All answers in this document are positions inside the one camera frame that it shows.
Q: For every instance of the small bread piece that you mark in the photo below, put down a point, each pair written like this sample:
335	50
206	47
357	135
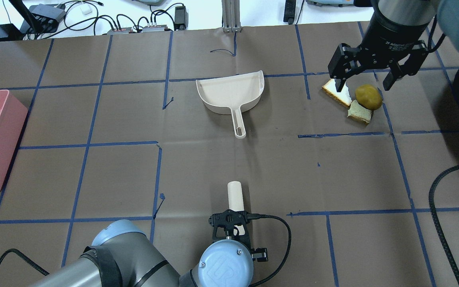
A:
359	113

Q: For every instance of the aluminium frame post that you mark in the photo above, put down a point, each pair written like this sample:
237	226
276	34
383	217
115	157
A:
231	16

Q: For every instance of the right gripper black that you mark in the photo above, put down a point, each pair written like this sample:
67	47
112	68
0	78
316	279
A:
389	34

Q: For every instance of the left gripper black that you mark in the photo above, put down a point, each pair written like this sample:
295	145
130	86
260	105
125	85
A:
226	219

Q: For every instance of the beige plastic dustpan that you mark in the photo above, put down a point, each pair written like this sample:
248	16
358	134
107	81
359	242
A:
232	96

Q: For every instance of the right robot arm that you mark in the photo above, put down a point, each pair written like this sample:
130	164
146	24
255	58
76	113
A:
399	37

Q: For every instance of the yellow-green potato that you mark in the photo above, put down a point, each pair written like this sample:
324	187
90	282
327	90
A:
368	96

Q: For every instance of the beige hand brush black bristles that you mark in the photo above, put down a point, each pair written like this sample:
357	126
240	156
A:
235	196

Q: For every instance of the white bread slice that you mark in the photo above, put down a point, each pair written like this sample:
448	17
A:
343	97

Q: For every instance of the black usb hub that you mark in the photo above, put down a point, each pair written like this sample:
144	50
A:
48	17

